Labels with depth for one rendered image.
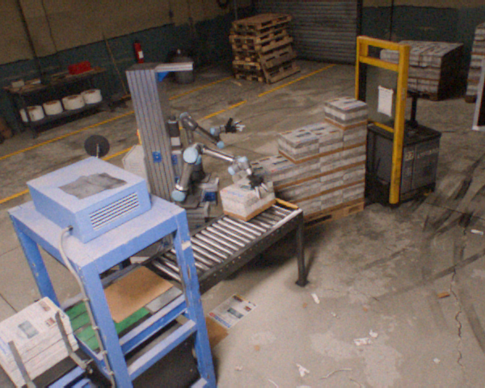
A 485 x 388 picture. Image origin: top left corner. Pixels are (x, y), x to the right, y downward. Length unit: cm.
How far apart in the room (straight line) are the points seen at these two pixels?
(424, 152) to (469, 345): 232
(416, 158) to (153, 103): 301
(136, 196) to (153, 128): 160
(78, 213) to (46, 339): 82
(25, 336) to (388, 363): 252
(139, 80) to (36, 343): 224
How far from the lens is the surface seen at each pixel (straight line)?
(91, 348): 310
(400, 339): 403
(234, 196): 382
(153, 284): 341
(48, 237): 278
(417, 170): 562
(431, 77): 913
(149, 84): 408
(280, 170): 467
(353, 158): 514
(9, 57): 1012
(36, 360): 303
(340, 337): 398
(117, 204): 264
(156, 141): 425
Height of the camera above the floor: 288
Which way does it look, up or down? 29 degrees down
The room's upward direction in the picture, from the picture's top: 6 degrees counter-clockwise
